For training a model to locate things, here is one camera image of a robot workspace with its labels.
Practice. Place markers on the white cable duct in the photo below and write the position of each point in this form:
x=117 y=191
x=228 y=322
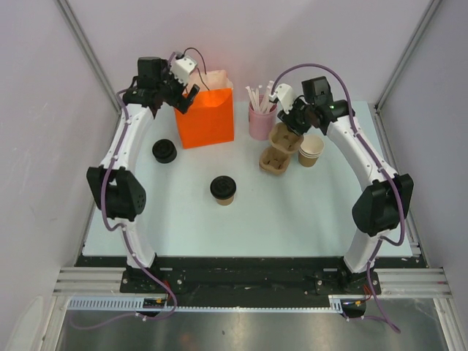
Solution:
x=322 y=304

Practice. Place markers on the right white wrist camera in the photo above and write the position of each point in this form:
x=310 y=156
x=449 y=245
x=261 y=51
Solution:
x=284 y=95

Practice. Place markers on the orange paper bag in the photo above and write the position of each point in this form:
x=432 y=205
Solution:
x=210 y=119

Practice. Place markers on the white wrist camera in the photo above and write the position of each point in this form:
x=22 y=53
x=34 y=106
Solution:
x=182 y=67
x=284 y=95

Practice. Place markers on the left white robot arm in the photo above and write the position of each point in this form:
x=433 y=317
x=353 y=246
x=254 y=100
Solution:
x=118 y=194

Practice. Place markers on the stack of brown paper cups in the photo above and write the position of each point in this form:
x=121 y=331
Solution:
x=310 y=150

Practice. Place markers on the brown pulp cup carrier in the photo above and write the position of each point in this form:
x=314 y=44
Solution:
x=274 y=161
x=282 y=139

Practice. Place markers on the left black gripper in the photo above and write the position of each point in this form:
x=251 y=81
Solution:
x=179 y=102

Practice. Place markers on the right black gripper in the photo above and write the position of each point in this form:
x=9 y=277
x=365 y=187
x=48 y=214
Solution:
x=289 y=119

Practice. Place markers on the black plastic cup lid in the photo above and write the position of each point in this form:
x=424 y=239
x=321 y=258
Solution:
x=223 y=186

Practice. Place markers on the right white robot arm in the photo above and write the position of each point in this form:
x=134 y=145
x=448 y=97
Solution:
x=385 y=199

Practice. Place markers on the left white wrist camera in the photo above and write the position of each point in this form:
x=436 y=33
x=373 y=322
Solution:
x=182 y=67

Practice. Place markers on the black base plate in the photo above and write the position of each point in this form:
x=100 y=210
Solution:
x=321 y=275

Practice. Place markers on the stack of black lids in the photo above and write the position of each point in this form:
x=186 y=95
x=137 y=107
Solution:
x=164 y=151

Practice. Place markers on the pink straw holder cup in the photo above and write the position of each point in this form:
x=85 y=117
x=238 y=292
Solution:
x=260 y=124

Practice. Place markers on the white wrapped straws bundle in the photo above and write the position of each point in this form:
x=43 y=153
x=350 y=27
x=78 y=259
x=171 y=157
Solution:
x=260 y=102

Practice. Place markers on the brown paper coffee cup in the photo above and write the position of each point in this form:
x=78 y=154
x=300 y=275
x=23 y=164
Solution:
x=225 y=201

